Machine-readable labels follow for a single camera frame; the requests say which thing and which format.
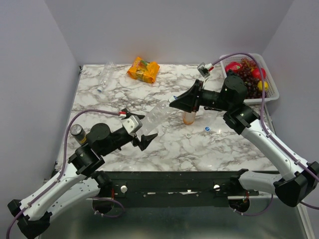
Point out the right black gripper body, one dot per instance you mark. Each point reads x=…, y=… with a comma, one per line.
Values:
x=212, y=99

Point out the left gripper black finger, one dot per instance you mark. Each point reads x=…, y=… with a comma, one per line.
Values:
x=146, y=140
x=128, y=114

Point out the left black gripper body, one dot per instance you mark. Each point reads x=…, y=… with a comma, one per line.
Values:
x=120, y=140

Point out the orange juice bottle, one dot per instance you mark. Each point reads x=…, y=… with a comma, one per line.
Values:
x=188, y=118

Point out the blue white bottle cap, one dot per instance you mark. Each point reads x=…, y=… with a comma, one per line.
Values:
x=207, y=128

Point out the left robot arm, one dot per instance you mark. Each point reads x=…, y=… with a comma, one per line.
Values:
x=79, y=177

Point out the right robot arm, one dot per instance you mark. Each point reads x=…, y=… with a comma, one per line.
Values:
x=296, y=177

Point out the clear bottle blue cap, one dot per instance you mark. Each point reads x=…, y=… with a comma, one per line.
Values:
x=106, y=76

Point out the red apple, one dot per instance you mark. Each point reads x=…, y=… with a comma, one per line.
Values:
x=233, y=66

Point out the dark red grape bunch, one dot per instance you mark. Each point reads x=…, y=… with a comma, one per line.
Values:
x=245, y=74

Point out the black yellow drink can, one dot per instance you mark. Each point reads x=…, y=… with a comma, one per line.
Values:
x=78, y=133

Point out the orange snack bag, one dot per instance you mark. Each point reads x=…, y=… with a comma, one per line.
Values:
x=143, y=70

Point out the yellow lemon upper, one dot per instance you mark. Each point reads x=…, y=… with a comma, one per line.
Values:
x=262, y=85

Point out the red round fruit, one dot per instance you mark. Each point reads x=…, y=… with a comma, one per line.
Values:
x=256, y=73

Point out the white plastic basket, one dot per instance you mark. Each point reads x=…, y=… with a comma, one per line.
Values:
x=271, y=94

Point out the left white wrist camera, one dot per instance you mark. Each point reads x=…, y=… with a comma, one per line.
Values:
x=131, y=125

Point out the black base frame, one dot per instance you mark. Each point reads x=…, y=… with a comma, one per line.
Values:
x=171, y=189

